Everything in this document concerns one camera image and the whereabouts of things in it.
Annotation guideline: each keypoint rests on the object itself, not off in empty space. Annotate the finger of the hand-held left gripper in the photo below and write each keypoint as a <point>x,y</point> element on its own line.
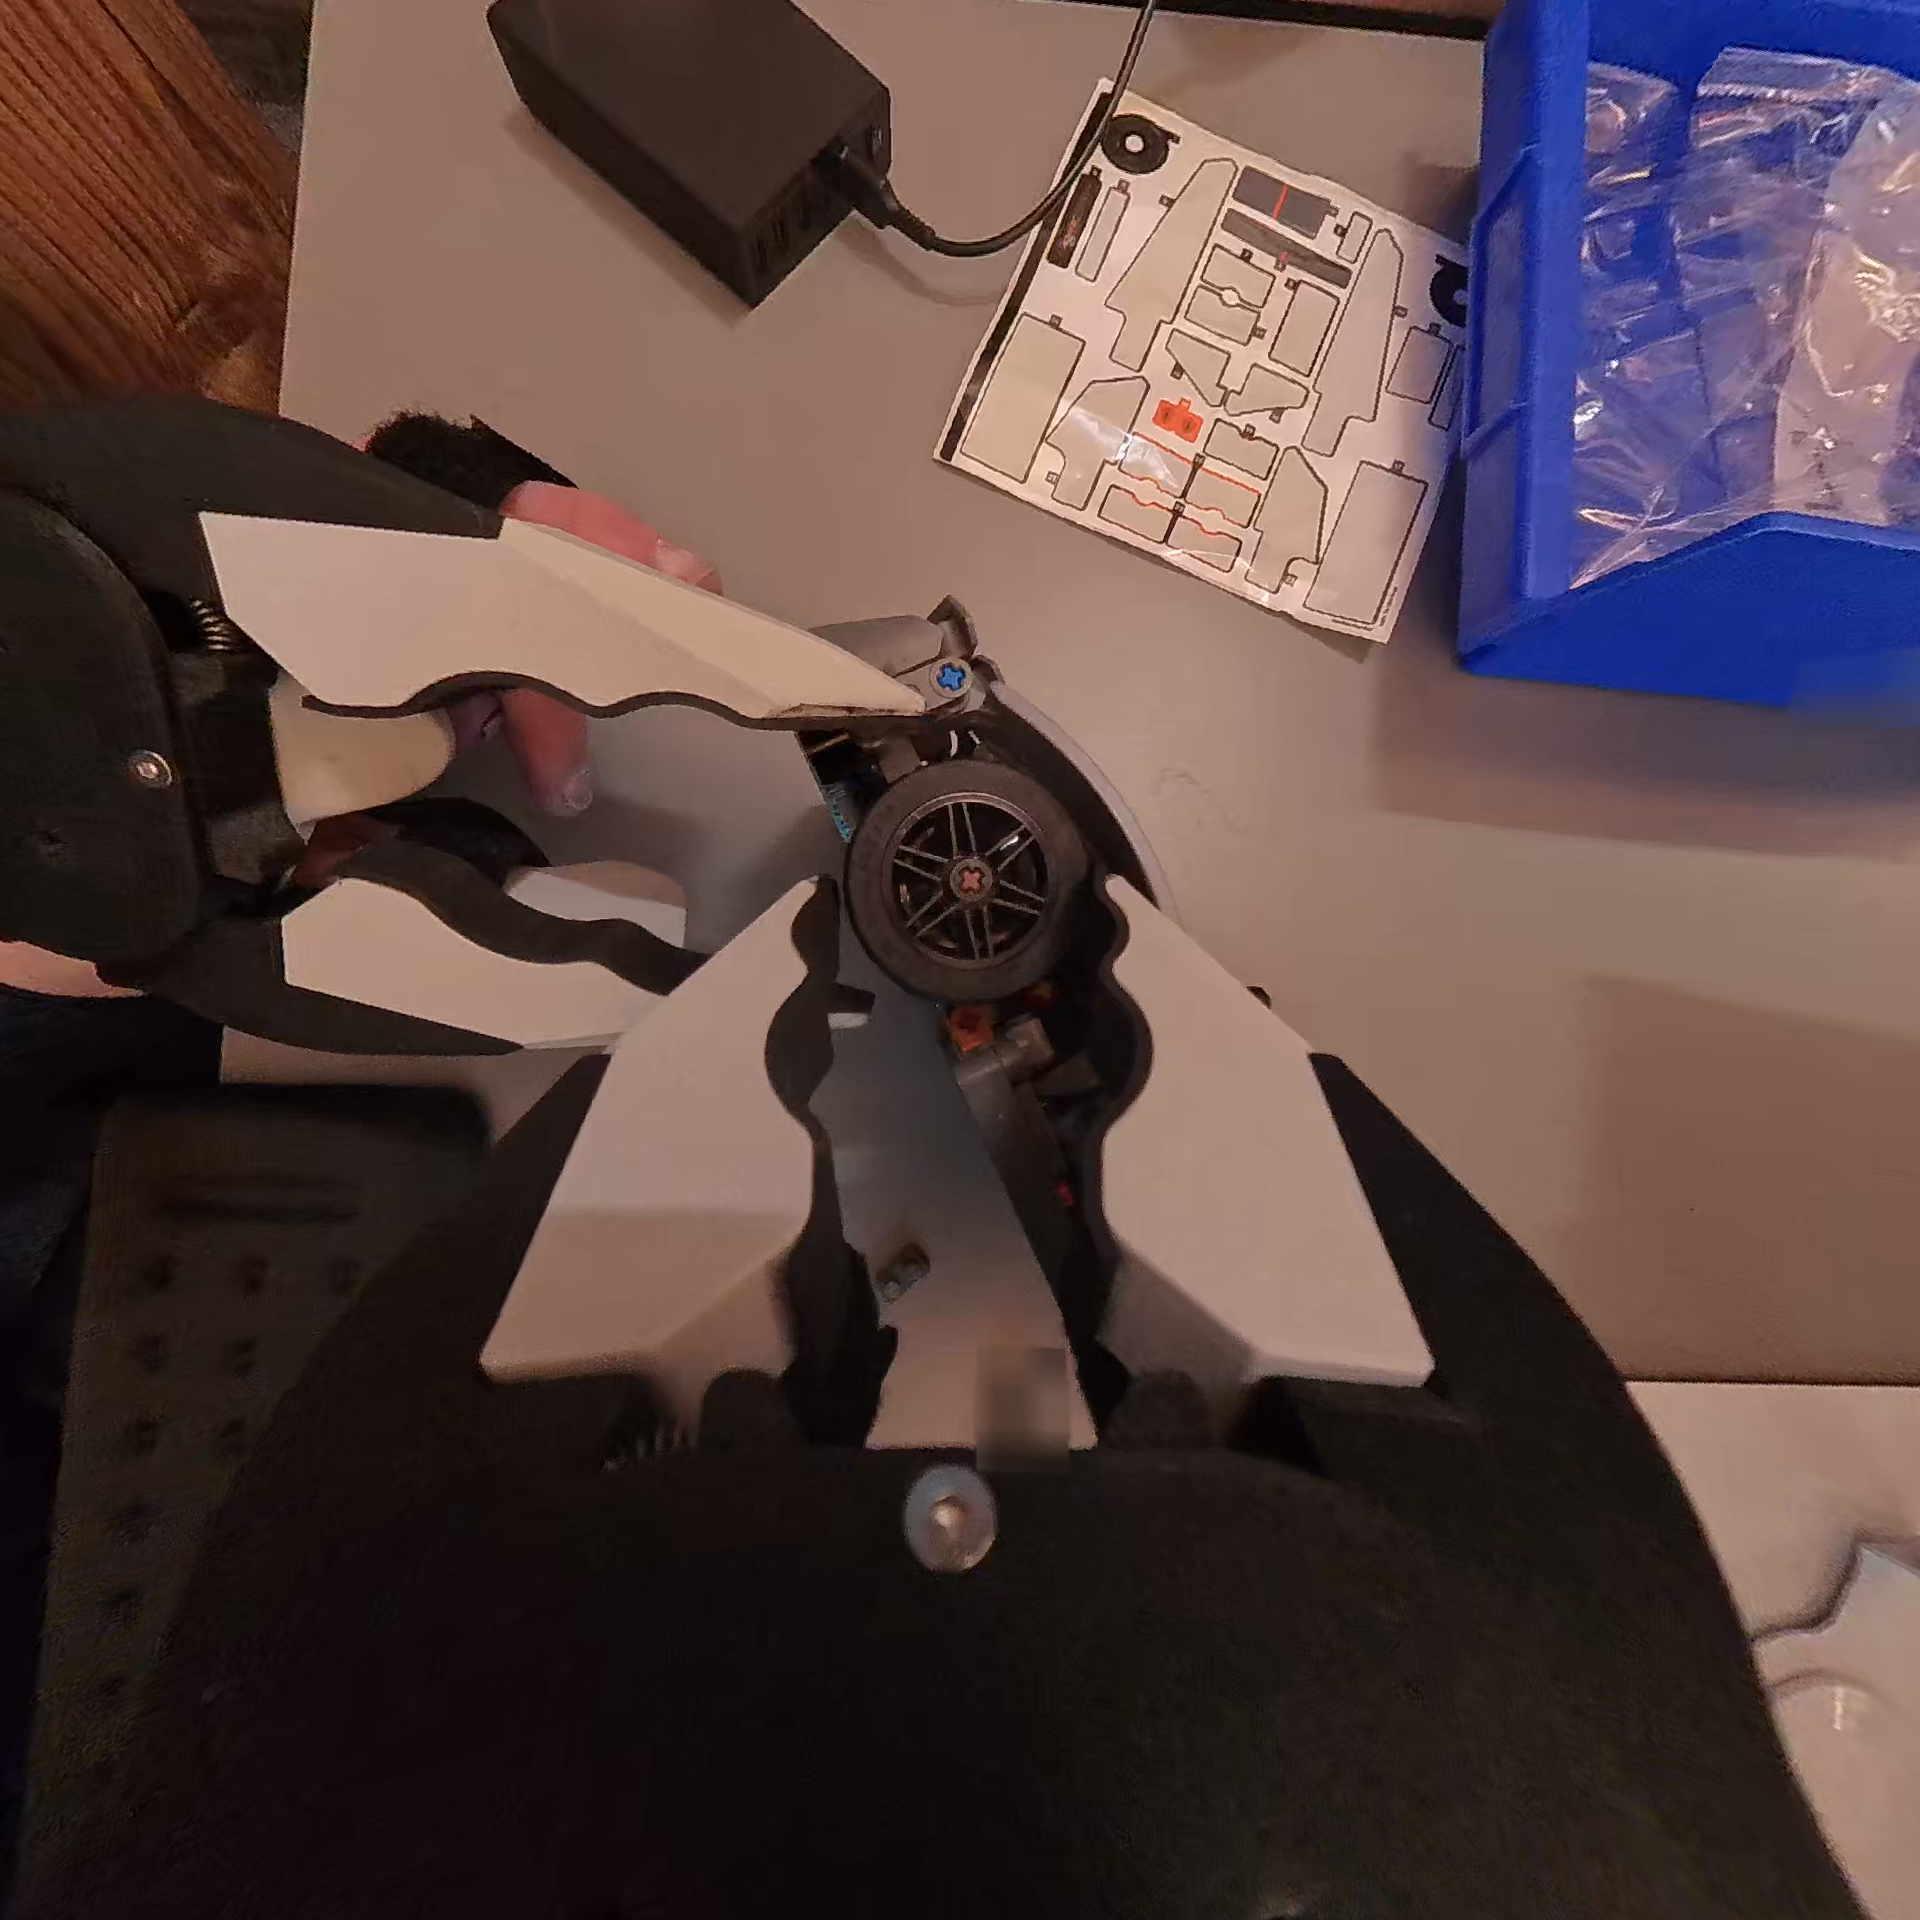
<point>405,961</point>
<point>451,599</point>

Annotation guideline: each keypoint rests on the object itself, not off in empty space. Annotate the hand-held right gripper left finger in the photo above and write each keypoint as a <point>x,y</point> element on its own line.
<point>662,1200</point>

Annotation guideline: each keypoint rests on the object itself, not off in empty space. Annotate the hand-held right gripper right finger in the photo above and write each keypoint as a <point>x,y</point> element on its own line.
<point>1259,1200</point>

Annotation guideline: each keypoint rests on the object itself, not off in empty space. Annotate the partly built lego car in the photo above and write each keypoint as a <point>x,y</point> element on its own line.
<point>998,1088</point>

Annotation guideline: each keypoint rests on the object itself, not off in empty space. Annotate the black lego wheel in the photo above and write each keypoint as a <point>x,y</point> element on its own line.
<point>968,881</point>

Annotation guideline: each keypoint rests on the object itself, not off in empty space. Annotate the person's left forearm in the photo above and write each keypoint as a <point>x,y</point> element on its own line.
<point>75,1049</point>

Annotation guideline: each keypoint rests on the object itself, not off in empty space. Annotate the person's left hand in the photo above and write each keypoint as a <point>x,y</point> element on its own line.
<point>546,750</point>

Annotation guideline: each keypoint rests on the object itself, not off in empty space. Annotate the black perforated office chair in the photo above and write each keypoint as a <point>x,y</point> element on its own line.
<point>194,1349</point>

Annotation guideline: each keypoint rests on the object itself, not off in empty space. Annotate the black multiport charger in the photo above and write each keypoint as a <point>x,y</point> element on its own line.
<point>675,119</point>

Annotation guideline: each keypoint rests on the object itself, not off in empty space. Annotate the white book stand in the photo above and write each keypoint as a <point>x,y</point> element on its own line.
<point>1769,1471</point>

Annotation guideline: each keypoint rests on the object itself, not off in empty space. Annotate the blue plastic bin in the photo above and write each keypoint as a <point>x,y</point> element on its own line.
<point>1517,569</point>

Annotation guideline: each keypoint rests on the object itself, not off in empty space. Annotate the white sticker sheet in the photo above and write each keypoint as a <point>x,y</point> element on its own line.
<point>1201,375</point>

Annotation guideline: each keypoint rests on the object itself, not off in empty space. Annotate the clear plastic bags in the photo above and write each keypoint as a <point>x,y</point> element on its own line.
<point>1725,299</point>

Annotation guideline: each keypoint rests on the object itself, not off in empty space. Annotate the wooden support post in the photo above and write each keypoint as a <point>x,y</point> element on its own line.
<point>120,194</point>

